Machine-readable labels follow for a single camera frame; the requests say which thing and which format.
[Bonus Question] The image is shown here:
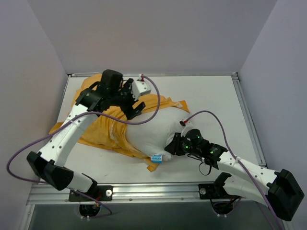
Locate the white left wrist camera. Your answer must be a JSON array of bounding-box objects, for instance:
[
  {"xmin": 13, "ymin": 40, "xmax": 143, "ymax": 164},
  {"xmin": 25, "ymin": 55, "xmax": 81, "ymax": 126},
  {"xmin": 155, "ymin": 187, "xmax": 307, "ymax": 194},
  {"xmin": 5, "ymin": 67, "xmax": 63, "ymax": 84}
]
[{"xmin": 131, "ymin": 74, "xmax": 152, "ymax": 101}]

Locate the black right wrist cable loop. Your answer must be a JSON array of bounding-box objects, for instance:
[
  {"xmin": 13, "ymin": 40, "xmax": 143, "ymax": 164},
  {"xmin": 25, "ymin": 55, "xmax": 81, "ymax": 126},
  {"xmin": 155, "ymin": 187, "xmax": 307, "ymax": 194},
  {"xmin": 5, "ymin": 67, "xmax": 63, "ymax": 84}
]
[{"xmin": 198, "ymin": 161, "xmax": 213, "ymax": 176}]

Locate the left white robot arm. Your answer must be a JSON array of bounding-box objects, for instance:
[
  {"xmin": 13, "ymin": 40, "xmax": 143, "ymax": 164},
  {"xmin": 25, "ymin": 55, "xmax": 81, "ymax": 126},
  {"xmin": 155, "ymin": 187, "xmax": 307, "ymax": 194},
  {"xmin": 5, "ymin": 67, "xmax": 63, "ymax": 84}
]
[{"xmin": 27, "ymin": 69, "xmax": 151, "ymax": 201}]

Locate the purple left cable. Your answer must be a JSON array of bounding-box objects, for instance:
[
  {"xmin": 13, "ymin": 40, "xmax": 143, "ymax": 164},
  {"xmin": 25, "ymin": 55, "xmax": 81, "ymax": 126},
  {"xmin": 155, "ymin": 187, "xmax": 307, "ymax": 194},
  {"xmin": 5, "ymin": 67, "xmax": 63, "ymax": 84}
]
[{"xmin": 6, "ymin": 74, "xmax": 161, "ymax": 220}]

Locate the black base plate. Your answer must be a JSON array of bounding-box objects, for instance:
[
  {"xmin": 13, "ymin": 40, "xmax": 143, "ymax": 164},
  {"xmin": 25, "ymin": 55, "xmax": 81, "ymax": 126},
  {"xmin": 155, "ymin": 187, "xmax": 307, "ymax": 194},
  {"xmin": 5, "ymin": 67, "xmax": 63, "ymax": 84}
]
[
  {"xmin": 68, "ymin": 185, "xmax": 113, "ymax": 202},
  {"xmin": 198, "ymin": 184, "xmax": 216, "ymax": 200}
]

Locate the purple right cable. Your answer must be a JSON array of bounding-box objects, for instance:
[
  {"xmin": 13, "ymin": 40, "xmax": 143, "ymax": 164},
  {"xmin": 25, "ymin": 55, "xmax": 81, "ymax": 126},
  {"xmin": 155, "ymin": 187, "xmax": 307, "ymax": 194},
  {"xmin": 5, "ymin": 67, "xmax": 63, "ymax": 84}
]
[{"xmin": 186, "ymin": 110, "xmax": 285, "ymax": 230}]

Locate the orange Mickey Mouse pillowcase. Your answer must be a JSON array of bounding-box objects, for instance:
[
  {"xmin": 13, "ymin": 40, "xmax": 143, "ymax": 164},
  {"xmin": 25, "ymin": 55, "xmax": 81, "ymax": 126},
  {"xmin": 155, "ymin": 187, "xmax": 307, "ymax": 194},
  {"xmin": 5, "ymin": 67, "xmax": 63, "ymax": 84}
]
[{"xmin": 49, "ymin": 73, "xmax": 191, "ymax": 173}]

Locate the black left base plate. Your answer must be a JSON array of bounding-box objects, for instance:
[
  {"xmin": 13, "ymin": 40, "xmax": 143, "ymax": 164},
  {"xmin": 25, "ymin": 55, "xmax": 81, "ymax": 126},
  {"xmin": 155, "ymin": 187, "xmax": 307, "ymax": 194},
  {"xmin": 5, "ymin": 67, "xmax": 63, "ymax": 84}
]
[{"xmin": 68, "ymin": 185, "xmax": 113, "ymax": 202}]

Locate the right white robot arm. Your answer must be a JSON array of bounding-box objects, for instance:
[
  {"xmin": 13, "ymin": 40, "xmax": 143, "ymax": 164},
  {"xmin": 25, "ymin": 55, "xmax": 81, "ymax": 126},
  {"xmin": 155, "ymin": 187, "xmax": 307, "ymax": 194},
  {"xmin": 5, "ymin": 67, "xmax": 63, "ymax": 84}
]
[{"xmin": 165, "ymin": 129, "xmax": 305, "ymax": 221}]

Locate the purple cable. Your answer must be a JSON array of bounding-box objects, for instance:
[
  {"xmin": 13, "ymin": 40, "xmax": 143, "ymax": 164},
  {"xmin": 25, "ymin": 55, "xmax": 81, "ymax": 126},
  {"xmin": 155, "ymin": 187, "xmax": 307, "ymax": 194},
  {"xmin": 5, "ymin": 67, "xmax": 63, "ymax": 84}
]
[
  {"xmin": 186, "ymin": 110, "xmax": 285, "ymax": 230},
  {"xmin": 6, "ymin": 74, "xmax": 161, "ymax": 220}
]

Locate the aluminium front rail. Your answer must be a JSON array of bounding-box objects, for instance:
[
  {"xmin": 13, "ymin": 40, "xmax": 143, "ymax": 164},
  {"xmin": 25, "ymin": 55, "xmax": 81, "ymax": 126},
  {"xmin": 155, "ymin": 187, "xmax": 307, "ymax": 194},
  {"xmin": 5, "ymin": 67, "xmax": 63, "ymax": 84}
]
[{"xmin": 26, "ymin": 183, "xmax": 286, "ymax": 204}]

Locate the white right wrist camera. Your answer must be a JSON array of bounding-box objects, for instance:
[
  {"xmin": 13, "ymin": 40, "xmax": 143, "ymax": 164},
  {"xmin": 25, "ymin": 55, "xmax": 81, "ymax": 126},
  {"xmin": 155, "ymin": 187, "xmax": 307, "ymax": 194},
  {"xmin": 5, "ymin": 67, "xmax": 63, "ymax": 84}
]
[{"xmin": 179, "ymin": 120, "xmax": 194, "ymax": 137}]

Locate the white pillow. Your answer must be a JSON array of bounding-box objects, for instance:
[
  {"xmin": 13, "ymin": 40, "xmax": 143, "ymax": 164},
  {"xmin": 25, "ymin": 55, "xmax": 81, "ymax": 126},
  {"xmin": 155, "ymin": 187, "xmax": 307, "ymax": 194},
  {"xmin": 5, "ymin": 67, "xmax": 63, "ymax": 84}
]
[{"xmin": 126, "ymin": 106, "xmax": 190, "ymax": 162}]

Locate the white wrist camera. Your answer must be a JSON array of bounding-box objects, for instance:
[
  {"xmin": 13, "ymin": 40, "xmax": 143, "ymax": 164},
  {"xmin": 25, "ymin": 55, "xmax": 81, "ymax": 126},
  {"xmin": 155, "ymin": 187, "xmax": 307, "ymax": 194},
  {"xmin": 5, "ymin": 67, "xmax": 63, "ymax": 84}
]
[
  {"xmin": 179, "ymin": 120, "xmax": 194, "ymax": 137},
  {"xmin": 131, "ymin": 74, "xmax": 152, "ymax": 101}
]

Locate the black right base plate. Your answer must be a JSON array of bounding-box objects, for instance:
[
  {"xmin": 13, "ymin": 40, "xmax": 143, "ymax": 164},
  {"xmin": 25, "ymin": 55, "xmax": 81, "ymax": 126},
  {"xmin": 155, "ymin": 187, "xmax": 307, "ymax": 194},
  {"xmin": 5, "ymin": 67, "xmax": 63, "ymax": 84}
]
[{"xmin": 198, "ymin": 184, "xmax": 216, "ymax": 200}]

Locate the aluminium right side rail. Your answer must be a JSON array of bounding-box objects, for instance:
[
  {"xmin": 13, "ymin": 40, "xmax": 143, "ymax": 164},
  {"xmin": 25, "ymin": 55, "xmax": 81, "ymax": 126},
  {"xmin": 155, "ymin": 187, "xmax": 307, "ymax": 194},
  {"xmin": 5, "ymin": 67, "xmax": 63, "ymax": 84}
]
[{"xmin": 231, "ymin": 72, "xmax": 267, "ymax": 166}]

